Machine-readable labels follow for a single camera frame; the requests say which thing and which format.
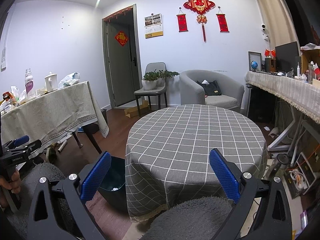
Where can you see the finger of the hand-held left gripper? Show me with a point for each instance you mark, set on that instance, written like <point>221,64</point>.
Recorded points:
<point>21,139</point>
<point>30,147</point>

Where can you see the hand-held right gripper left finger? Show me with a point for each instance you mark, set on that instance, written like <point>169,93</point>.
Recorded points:
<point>96,175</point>

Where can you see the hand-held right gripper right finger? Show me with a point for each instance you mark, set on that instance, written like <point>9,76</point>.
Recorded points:
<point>223,177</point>

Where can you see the teal plastic bin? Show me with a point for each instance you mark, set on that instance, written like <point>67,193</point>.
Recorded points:
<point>117,172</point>

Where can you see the person's left hand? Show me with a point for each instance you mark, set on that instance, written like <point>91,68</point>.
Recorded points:
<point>16,182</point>

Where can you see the green slipper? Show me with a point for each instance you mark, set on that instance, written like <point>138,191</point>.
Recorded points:
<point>51,156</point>

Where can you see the white rolled tube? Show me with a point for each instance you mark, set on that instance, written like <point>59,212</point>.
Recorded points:
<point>62,146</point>

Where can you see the assorted small table items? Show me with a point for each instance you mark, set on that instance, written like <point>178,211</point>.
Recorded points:
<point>12,100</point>

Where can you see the table with beige cloth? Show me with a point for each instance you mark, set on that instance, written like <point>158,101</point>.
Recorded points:
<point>50,110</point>

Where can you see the round table grey checked cloth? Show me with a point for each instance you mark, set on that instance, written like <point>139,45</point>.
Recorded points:
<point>195,140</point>

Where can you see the person's right leg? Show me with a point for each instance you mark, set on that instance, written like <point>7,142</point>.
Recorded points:
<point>190,220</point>

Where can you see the purple label plastic bottle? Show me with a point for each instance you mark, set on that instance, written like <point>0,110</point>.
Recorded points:
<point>29,85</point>

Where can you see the white kettle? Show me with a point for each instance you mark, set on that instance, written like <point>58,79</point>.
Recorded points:
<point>51,82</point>

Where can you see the flat cardboard sheet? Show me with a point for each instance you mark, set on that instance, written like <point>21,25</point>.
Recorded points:
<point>132,112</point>

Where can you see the crumpled plastic bag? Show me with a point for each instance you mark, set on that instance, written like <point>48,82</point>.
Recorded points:
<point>68,80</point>

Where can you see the white power strip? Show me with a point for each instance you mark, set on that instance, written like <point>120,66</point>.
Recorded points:
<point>300,177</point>

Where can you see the black handbag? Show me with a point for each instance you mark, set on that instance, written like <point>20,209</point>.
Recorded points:
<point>210,90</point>

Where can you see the grey armchair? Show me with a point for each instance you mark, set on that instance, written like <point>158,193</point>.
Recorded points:
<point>192,87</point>

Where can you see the white paper sheet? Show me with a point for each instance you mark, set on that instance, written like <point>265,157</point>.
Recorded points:
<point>205,81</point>

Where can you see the grey door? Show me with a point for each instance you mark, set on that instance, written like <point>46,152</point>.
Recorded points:
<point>120,80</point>

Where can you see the potted plant white pot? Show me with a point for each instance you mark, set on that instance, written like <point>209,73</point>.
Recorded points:
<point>167,74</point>
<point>149,84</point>

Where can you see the desk with fringed cloth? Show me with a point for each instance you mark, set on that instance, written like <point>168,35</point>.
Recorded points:
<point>280,85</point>

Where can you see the small blue globe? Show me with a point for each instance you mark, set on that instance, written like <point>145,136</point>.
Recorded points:
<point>254,64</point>

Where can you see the black speaker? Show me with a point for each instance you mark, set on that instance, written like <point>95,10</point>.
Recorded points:
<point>270,65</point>

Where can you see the grey dining chair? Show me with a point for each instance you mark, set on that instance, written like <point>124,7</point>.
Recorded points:
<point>155,67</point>

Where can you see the small red flags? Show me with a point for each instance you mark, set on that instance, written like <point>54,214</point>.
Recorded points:
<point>267,53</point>

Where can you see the black monitor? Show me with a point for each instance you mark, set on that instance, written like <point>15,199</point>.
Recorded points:
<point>287,56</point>

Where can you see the red diamond door decoration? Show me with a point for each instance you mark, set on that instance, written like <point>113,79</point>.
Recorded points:
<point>121,38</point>

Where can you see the red hanging scroll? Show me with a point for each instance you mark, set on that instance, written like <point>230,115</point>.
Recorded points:
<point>182,23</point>
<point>222,23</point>

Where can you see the beige curtain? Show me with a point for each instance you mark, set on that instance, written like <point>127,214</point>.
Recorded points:
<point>275,12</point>

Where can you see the white wall panel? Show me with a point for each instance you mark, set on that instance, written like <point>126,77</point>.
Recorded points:
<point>3,57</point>

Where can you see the picture frame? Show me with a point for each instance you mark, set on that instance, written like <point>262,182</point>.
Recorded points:
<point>250,57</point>

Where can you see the white security camera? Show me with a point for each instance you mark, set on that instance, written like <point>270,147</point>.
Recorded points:
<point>264,28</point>

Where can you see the wall calendar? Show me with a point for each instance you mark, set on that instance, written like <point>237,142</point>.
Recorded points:
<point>153,27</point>

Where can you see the red knot wall ornament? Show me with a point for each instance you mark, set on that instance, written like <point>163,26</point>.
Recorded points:
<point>199,5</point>

